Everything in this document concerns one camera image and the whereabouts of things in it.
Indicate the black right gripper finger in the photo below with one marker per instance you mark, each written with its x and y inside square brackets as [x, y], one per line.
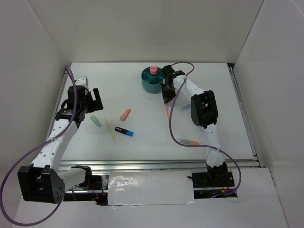
[165, 96]
[171, 94]

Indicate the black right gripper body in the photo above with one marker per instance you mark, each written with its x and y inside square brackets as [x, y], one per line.
[165, 87]

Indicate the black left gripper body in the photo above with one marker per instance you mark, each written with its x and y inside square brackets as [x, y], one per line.
[89, 104]

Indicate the thin orange pen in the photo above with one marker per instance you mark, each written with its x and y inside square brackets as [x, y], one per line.
[167, 108]

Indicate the pink capped marker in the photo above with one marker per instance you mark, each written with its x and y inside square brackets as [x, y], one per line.
[153, 70]

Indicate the thin yellow pen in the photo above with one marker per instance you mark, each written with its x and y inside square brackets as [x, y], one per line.
[109, 129]

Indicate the grey orange highlighter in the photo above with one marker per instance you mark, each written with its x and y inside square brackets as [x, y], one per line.
[187, 142]

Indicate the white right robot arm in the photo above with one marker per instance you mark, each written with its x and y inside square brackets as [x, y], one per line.
[203, 112]

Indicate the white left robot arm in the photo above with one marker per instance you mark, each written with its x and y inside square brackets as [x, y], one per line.
[41, 181]

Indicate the green highlighter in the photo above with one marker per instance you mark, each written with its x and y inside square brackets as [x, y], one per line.
[95, 121]

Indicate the teal round organizer container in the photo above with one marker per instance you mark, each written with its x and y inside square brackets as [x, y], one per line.
[152, 84]

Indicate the blue capped clear highlighter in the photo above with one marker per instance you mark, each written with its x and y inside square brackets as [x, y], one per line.
[185, 107]

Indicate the black blue highlighter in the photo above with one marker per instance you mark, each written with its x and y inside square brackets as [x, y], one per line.
[124, 131]

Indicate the white foil cover plate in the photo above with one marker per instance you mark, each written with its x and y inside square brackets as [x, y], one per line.
[150, 188]

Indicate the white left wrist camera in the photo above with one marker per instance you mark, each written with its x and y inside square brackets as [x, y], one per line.
[82, 82]

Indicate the aluminium rail frame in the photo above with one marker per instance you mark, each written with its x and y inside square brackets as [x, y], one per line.
[151, 146]

